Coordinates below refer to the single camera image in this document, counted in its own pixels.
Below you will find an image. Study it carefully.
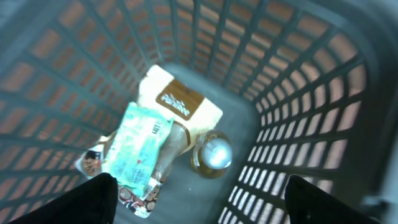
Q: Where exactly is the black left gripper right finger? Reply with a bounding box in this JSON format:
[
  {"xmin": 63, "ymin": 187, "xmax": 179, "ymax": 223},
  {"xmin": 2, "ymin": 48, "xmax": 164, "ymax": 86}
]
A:
[{"xmin": 284, "ymin": 175, "xmax": 377, "ymax": 224}]

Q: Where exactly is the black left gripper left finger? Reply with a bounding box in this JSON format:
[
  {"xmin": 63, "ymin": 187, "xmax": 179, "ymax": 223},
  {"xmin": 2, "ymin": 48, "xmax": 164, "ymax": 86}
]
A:
[{"xmin": 12, "ymin": 173, "xmax": 118, "ymax": 224}]

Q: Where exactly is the yellow Vim dish soap bottle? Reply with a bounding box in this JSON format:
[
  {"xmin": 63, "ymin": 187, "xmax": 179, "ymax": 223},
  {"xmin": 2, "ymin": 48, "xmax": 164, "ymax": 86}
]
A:
[{"xmin": 191, "ymin": 129, "xmax": 233, "ymax": 179}]

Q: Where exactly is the brown printed snack packet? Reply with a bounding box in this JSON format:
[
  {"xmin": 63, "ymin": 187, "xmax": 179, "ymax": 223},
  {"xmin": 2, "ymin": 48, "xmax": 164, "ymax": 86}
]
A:
[{"xmin": 75, "ymin": 134, "xmax": 164, "ymax": 218}]

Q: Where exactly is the light teal snack packet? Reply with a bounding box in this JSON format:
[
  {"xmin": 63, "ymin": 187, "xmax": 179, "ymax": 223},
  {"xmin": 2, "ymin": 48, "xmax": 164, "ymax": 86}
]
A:
[{"xmin": 103, "ymin": 102, "xmax": 174, "ymax": 197}]

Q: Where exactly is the dark grey plastic basket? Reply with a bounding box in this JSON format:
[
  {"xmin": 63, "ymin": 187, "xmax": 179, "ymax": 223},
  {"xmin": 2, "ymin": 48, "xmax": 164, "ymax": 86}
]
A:
[{"xmin": 1, "ymin": 0, "xmax": 397, "ymax": 223}]

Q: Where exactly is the cream brown bread bag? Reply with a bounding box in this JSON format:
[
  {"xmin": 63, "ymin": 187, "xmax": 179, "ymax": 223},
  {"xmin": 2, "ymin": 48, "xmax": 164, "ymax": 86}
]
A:
[{"xmin": 137, "ymin": 65, "xmax": 223, "ymax": 179}]

